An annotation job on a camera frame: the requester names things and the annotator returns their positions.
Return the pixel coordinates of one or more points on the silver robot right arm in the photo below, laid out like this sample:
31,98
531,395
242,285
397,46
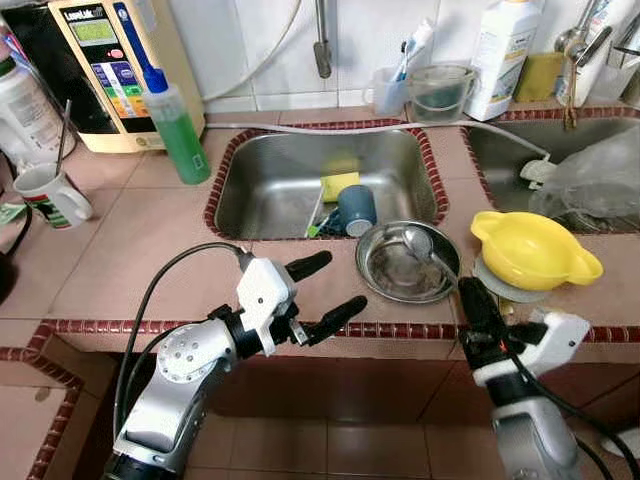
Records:
535,440

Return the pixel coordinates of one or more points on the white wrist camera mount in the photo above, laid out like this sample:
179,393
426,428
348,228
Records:
262,295
560,335

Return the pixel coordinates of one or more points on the thin white stick utensil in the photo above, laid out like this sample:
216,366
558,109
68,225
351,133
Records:
320,208

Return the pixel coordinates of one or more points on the thin utensil teal tip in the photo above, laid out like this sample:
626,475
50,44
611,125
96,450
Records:
322,230

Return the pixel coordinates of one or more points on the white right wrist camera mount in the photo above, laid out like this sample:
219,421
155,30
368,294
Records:
560,335

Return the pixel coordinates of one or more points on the green dish soap bottle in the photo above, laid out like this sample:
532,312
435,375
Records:
180,140

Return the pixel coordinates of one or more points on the cream ionizer tube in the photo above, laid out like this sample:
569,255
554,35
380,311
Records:
262,62

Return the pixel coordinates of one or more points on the steel spoon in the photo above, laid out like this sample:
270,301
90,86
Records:
62,140

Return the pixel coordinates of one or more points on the blue toothbrush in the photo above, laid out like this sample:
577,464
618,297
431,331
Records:
405,62

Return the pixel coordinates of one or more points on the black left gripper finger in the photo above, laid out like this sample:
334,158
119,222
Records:
340,318
310,265

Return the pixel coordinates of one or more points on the blue plastic mug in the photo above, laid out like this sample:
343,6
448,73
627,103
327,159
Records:
357,208

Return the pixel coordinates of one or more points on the white rounded floor object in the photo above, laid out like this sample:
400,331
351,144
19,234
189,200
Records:
625,442

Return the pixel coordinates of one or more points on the white printed mug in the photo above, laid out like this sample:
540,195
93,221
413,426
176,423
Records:
50,195

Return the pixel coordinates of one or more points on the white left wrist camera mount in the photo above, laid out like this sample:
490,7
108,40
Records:
262,295

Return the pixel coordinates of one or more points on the grey wall pipe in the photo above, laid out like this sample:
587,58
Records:
322,55

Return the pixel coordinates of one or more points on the round steel bowl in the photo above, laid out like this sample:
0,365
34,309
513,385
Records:
385,275

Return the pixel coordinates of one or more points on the clear plastic bag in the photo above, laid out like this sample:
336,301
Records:
595,185

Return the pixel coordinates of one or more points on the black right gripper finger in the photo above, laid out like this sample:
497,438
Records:
478,305

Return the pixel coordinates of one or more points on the olive yellow sponge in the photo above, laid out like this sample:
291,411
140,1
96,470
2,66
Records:
540,78

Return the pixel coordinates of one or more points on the cream black water ionizer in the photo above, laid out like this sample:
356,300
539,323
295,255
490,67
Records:
100,80

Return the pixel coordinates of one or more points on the yellow plastic bowl with lugs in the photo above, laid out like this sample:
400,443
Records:
530,250

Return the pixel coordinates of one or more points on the bright yellow sponge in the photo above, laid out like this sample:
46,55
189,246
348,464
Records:
340,186

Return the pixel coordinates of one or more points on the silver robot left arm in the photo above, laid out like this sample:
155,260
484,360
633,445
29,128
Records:
175,400

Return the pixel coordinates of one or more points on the steel sink basin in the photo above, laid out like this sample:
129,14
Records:
270,180
500,160

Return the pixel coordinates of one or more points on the brown cabinet door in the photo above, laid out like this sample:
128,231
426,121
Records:
330,385

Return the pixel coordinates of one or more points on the clear plastic bucket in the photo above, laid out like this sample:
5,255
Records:
440,100

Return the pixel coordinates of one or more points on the white detergent bottle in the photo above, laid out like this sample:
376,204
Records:
500,60

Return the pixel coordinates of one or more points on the white plastic jar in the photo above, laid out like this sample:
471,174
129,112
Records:
20,110

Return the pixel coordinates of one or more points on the grey plastic base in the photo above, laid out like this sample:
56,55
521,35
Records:
495,287

